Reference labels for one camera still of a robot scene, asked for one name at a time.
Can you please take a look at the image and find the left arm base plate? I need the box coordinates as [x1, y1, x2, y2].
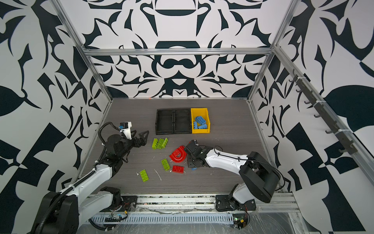
[101, 196, 138, 212]

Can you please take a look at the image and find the wall hook rail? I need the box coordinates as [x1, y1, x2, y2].
[290, 74, 358, 155]

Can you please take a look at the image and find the green lego brick cluster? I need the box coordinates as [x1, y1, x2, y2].
[152, 138, 168, 150]

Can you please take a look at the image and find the right circuit board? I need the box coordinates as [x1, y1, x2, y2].
[233, 214, 250, 230]

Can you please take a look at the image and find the yellow bin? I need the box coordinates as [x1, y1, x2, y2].
[191, 108, 210, 134]

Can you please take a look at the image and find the circuit board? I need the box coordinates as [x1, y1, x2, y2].
[233, 214, 250, 230]
[105, 213, 128, 223]

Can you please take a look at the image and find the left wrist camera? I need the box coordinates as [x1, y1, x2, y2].
[119, 121, 132, 140]

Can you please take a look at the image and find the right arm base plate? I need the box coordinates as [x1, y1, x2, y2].
[215, 195, 257, 212]

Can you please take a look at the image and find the red lego arch piece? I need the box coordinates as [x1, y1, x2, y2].
[169, 145, 187, 163]

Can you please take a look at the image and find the green lego brick middle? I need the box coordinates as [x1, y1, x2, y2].
[161, 159, 170, 171]

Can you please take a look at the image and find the black bin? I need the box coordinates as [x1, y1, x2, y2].
[155, 109, 174, 135]
[174, 109, 192, 134]

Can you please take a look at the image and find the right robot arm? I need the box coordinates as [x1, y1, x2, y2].
[184, 140, 282, 212]

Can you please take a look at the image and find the white cable duct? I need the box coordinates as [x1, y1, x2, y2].
[91, 213, 235, 225]

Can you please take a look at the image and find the green lego brick front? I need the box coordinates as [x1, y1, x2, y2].
[139, 170, 149, 182]

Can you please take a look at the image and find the left circuit board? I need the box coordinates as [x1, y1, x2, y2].
[105, 213, 128, 223]

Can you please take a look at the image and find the left black bin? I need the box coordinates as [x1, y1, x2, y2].
[155, 109, 174, 135]

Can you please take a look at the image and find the red lego brick front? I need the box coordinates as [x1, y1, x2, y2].
[172, 165, 184, 174]

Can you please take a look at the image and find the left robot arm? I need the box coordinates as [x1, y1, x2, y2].
[31, 131, 149, 234]

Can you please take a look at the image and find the middle black bin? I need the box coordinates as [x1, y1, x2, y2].
[174, 109, 192, 134]

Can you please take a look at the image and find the blue lego brick top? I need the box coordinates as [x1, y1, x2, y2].
[195, 116, 206, 125]

